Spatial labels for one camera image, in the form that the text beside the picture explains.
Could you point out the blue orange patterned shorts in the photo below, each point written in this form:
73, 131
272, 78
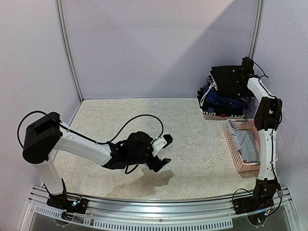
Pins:
207, 90

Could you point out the aluminium corner post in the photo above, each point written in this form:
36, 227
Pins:
256, 28
67, 49

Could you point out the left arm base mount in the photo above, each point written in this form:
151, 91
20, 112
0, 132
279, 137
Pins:
61, 201

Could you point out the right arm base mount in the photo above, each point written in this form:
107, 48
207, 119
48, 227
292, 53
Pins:
261, 199

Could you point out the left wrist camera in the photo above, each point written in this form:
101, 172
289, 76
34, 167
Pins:
161, 143

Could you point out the dark blue folded garment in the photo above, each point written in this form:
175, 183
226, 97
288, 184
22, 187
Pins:
224, 101

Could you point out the black printed folded garment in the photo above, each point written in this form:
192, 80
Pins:
214, 110

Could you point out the right aluminium corner post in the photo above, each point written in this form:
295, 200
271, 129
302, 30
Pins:
256, 28

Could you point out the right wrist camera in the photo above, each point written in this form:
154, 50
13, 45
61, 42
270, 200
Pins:
247, 66

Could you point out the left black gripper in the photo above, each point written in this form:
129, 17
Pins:
157, 164

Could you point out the left aluminium corner post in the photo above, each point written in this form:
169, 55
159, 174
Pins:
67, 49

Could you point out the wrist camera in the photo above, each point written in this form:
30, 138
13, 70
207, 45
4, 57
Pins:
161, 143
247, 66

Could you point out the aluminium front rail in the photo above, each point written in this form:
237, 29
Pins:
205, 214

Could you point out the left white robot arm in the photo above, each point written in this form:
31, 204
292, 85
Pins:
50, 133

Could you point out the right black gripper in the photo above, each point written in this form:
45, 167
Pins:
244, 78

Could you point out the black white striped shirt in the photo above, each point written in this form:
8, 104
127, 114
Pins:
210, 82

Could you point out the pink plastic laundry basket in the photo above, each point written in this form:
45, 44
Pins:
265, 141

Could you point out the grey garment in basket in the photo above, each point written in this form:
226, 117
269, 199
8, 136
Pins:
244, 143

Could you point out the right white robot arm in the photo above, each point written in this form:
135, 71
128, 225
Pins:
267, 119

